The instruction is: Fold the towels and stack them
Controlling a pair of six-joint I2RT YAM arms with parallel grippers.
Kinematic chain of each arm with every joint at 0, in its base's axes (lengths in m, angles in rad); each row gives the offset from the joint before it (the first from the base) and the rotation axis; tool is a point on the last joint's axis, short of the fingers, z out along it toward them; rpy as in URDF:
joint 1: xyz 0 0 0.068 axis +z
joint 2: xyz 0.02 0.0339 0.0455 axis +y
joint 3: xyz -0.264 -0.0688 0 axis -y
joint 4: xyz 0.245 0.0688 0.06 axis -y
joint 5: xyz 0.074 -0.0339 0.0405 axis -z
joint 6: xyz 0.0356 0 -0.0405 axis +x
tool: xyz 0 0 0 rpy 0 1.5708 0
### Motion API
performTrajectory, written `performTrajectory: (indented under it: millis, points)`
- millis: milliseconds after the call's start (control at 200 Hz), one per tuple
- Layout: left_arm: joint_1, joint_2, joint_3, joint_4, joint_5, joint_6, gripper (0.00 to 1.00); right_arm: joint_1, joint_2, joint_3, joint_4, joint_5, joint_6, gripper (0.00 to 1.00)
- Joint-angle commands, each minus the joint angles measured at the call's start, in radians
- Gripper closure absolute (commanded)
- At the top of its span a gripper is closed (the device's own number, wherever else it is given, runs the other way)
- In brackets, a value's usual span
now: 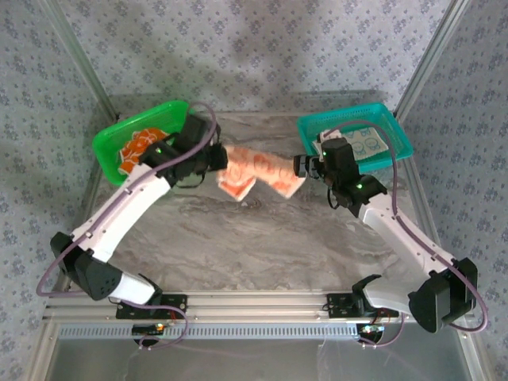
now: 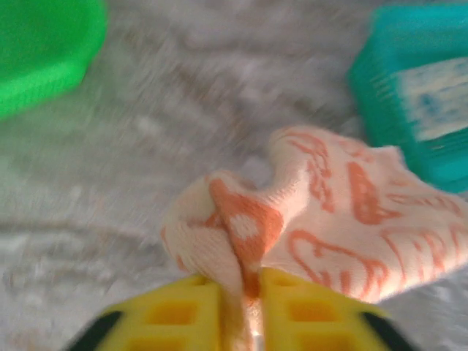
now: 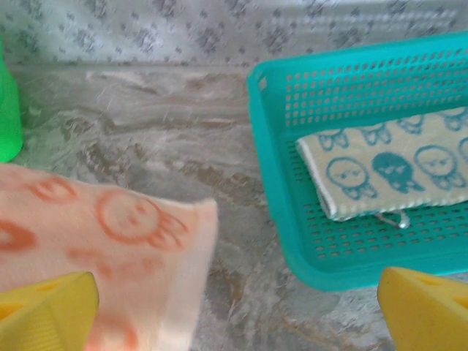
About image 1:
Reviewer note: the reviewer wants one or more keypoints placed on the pale peach towel orange print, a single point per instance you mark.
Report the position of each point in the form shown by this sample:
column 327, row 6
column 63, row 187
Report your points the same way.
column 262, row 168

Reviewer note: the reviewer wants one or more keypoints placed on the bright orange flower towel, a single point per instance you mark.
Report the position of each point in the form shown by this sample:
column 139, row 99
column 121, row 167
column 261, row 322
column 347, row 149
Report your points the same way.
column 133, row 147

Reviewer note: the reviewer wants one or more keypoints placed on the white towel with blue print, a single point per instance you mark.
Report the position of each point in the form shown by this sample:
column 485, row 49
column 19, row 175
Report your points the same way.
column 373, row 143

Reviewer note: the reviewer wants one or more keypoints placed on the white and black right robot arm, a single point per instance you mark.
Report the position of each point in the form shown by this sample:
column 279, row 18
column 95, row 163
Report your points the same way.
column 389, row 226

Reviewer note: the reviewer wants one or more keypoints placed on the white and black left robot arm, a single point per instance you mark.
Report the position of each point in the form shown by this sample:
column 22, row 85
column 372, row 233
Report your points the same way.
column 119, row 218

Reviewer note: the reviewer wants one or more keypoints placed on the teal plastic basket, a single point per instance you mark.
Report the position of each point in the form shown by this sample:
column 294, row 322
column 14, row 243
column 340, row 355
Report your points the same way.
column 317, row 123

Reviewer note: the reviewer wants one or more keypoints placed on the green plastic basket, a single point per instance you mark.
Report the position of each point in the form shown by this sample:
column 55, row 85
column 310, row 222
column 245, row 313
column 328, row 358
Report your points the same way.
column 111, row 139

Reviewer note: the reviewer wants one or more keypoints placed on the small circuit board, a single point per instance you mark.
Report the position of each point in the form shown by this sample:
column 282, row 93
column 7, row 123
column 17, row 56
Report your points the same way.
column 371, row 328
column 148, row 328

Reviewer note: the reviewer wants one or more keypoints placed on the grey metal sheet panel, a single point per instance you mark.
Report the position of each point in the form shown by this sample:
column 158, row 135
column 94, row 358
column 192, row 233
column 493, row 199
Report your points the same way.
column 258, row 361

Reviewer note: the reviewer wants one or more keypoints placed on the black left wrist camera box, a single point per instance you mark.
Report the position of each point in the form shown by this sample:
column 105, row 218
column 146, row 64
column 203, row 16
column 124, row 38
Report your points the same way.
column 194, row 129

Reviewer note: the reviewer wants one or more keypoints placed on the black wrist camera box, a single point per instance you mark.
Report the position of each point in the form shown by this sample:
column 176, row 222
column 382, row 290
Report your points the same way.
column 194, row 129
column 337, row 155

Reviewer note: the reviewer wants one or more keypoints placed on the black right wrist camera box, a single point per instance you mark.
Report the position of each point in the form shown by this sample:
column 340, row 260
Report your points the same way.
column 337, row 155

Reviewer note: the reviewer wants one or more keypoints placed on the aluminium table side rail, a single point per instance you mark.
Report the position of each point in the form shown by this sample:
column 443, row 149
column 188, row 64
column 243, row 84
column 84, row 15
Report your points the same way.
column 90, row 198
column 418, row 190

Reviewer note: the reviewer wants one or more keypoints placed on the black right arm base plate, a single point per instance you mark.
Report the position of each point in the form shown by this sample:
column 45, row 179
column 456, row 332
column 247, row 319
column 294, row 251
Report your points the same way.
column 337, row 305

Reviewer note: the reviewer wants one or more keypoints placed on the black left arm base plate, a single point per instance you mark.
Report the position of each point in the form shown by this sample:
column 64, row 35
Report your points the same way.
column 174, row 303

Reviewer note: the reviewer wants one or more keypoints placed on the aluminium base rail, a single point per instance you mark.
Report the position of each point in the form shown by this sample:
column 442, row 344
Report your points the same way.
column 258, row 305

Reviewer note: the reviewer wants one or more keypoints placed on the aluminium frame post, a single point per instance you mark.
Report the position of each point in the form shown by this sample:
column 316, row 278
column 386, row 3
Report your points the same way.
column 432, row 51
column 79, row 51

